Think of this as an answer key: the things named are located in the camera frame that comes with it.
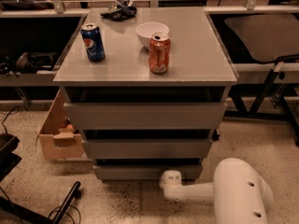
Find grey bottom drawer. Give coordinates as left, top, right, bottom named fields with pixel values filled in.
left=93, top=158, right=202, bottom=181

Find grey drawer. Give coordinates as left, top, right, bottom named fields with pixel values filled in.
left=64, top=102, right=227, bottom=130
left=82, top=129, right=212, bottom=159
left=93, top=158, right=202, bottom=181

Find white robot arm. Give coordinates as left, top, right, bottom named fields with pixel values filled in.
left=160, top=158, right=274, bottom=224

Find grey drawer cabinet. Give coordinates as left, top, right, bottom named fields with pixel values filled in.
left=52, top=6, right=240, bottom=182

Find grey middle drawer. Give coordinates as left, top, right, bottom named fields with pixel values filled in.
left=82, top=129, right=212, bottom=159

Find grey top drawer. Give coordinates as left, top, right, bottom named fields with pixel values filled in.
left=64, top=102, right=227, bottom=130

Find orange soda can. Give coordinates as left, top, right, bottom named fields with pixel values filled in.
left=149, top=33, right=171, bottom=74

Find white bowl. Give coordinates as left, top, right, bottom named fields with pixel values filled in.
left=135, top=21, right=169, bottom=49

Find blue Pepsi can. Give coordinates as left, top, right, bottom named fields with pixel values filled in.
left=80, top=23, right=106, bottom=62

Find cardboard box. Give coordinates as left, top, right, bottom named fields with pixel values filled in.
left=38, top=92, right=84, bottom=160

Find black crumpled glove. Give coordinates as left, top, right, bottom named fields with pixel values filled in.
left=100, top=0, right=137, bottom=21

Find black headphones on shelf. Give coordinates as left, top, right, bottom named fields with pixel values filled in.
left=0, top=52, right=59, bottom=75

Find dark chair seat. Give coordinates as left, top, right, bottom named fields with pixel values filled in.
left=225, top=13, right=299, bottom=63

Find black office chair base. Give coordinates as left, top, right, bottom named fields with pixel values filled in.
left=0, top=133, right=82, bottom=224

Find black floor cable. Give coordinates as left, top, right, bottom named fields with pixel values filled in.
left=0, top=105, right=21, bottom=134

